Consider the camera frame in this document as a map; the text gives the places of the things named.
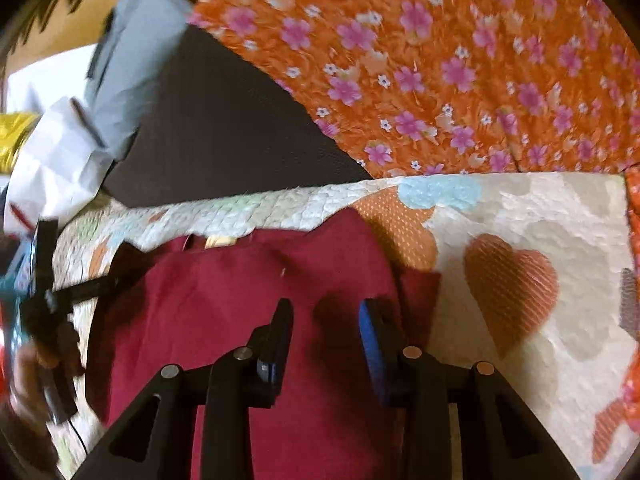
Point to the yellow plastic bag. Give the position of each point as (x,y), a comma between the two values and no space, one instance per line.
(15,129)

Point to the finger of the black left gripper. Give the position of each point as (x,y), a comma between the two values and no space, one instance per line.
(117,279)

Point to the orange floral fabric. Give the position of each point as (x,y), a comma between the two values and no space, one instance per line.
(455,86)

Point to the heart patterned white quilt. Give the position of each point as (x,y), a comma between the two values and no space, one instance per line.
(537,277)

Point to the grey laptop bag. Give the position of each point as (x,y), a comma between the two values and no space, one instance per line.
(138,38)

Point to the person's left hand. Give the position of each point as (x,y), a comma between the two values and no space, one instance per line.
(25,412)

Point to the maroon red garment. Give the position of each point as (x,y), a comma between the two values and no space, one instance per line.
(193,304)

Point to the black mattress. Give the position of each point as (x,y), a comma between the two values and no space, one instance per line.
(220,127)

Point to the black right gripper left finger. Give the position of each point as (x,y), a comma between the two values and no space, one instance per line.
(153,438)

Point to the teal cardboard box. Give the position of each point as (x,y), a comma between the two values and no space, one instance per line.
(17,276)

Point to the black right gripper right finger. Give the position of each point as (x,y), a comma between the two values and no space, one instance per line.
(500,436)

